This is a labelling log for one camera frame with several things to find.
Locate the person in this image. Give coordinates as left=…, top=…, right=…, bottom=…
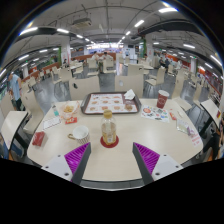
left=91, top=50, right=101, bottom=64
left=102, top=51, right=114, bottom=62
left=7, top=72, right=24, bottom=112
left=159, top=55, right=172, bottom=73

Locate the red box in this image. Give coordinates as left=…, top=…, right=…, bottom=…
left=31, top=130, right=47, bottom=148

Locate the white striped cup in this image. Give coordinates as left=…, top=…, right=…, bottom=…
left=67, top=125, right=91, bottom=146

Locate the crumpled white napkin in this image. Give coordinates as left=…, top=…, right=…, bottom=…
left=123, top=88, right=136, bottom=101

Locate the red paper cup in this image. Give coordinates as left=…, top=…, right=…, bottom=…
left=156, top=89, right=170, bottom=110

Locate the group of ceiling lights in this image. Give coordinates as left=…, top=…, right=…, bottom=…
left=0, top=6, right=224, bottom=74

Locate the beige black-edged table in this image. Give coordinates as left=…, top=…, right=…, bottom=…
left=0, top=110, right=29, bottom=151
left=200, top=98, right=223, bottom=129

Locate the pink paper slip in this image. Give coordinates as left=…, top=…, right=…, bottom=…
left=190, top=132, right=204, bottom=148

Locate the ceiling air conditioner unit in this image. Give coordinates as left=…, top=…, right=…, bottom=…
left=70, top=17, right=93, bottom=29

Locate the white card with red border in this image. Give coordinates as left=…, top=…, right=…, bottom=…
left=42, top=116, right=63, bottom=131

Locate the group of beige chairs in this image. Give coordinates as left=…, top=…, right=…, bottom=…
left=0, top=54, right=224, bottom=134

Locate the small clear teal bottle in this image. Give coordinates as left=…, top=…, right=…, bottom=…
left=51, top=104, right=60, bottom=118

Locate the colourful printed flyer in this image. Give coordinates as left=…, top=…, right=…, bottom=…
left=140, top=104, right=171, bottom=124

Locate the red sauce packet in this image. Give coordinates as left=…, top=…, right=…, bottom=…
left=64, top=116, right=79, bottom=125

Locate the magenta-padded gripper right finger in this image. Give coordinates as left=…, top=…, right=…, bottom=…
left=131, top=142, right=184, bottom=186

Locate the brown food tray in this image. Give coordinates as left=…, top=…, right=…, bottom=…
left=80, top=91, right=143, bottom=115

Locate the flat round red coaster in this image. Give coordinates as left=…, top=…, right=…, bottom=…
left=99, top=134, right=120, bottom=149

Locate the beige chair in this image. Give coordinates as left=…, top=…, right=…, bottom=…
left=68, top=75, right=101, bottom=101
left=114, top=73, right=145, bottom=98

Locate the printed paper tray liner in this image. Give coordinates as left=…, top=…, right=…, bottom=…
left=84, top=93, right=138, bottom=114

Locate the clear tea drink bottle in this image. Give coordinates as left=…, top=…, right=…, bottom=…
left=100, top=109, right=118, bottom=146

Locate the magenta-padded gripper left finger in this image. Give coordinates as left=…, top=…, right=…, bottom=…
left=41, top=142, right=92, bottom=186

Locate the clear plastic packet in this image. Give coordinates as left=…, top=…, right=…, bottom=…
left=176, top=118, right=192, bottom=135

